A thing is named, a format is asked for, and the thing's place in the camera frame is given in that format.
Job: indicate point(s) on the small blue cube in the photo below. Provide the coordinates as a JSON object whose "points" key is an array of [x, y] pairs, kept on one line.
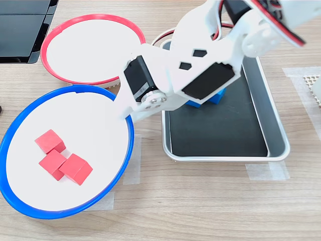
{"points": [[193, 104], [218, 98]]}

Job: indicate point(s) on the blue-rimmed white plate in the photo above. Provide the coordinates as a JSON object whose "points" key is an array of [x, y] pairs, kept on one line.
{"points": [[75, 125]]}

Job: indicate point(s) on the small red cube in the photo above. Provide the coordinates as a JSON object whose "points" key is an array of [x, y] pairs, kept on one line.
{"points": [[51, 163], [49, 140], [74, 168]]}

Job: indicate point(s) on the red-rimmed white plate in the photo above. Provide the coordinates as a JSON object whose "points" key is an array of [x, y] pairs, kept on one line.
{"points": [[87, 50]]}

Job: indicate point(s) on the translucent tape strip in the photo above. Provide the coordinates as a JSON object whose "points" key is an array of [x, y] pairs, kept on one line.
{"points": [[106, 203], [257, 172], [134, 163], [282, 170]]}

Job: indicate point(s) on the black tray mat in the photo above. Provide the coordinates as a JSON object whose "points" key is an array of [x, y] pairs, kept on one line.
{"points": [[218, 133]]}

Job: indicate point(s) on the steel tray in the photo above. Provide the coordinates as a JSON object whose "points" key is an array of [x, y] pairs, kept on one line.
{"points": [[270, 113]]}

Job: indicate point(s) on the black glossy device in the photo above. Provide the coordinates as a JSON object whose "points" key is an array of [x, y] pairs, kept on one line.
{"points": [[20, 32]]}

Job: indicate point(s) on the pale perforated base plate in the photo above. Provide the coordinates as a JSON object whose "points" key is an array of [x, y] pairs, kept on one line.
{"points": [[309, 79]]}

